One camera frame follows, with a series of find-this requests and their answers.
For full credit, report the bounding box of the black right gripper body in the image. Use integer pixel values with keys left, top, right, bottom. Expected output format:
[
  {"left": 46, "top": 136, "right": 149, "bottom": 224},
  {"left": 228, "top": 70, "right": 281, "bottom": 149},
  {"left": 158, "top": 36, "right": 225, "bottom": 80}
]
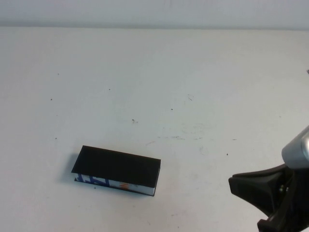
[{"left": 256, "top": 166, "right": 309, "bottom": 232}]

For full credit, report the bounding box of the black glasses case printed side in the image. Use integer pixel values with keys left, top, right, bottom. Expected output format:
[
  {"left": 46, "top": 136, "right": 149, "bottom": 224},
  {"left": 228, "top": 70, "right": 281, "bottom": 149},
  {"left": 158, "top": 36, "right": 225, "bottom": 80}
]
[{"left": 71, "top": 145, "right": 162, "bottom": 196}]

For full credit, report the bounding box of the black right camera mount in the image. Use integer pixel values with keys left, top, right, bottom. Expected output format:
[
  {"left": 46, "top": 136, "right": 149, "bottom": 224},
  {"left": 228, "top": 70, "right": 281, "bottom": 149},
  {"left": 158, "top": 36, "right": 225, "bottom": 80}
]
[{"left": 228, "top": 163, "right": 296, "bottom": 218}]

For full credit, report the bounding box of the right wrist camera black silver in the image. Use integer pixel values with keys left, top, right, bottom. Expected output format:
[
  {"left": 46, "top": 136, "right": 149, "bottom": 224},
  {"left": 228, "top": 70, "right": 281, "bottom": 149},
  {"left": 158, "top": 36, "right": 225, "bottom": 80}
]
[{"left": 281, "top": 127, "right": 309, "bottom": 176}]

